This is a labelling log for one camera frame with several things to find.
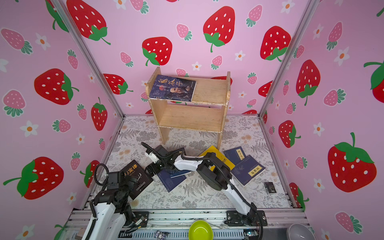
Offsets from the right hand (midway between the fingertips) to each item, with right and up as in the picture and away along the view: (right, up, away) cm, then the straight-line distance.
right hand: (148, 168), depth 88 cm
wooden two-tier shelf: (+35, +34, +8) cm, 49 cm away
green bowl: (+31, -25, -17) cm, 44 cm away
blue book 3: (+55, +6, +10) cm, 56 cm away
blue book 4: (+60, -1, +1) cm, 60 cm away
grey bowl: (+76, -24, -21) cm, 82 cm away
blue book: (+19, -3, 0) cm, 19 cm away
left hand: (-8, -8, -4) cm, 12 cm away
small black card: (+71, -9, -5) cm, 72 cm away
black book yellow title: (-10, -2, +2) cm, 10 cm away
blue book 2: (+13, -8, -2) cm, 16 cm away
